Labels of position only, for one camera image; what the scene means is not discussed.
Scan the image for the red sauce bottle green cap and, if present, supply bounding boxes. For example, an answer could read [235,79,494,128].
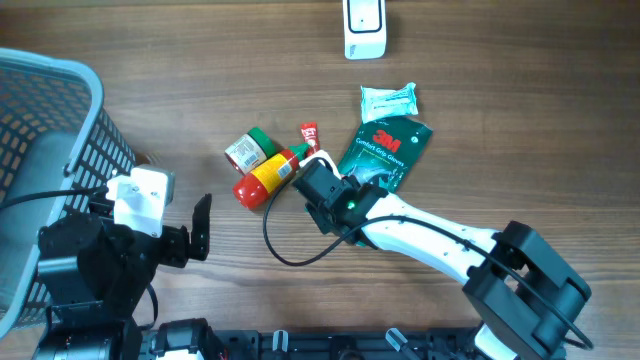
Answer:
[233,143,309,210]

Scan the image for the green 3M gloves pack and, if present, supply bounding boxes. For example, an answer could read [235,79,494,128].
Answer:
[335,115,434,249]

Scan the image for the red Nescafe coffee stick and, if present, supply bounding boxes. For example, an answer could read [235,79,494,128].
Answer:
[300,122,320,157]

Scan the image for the small jar green lid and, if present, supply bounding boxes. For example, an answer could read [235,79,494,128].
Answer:
[224,127,277,175]

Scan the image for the light green tissue pack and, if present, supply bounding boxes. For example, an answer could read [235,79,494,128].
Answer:
[361,82,419,123]

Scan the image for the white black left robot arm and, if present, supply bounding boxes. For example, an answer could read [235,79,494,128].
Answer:
[33,194,228,359]

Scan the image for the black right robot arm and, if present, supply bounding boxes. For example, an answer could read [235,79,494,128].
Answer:
[293,160,593,359]

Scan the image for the white barcode scanner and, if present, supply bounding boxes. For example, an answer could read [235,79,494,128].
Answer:
[342,0,387,60]

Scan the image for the grey plastic mesh basket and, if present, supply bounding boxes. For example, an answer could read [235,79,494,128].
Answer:
[1,48,136,335]

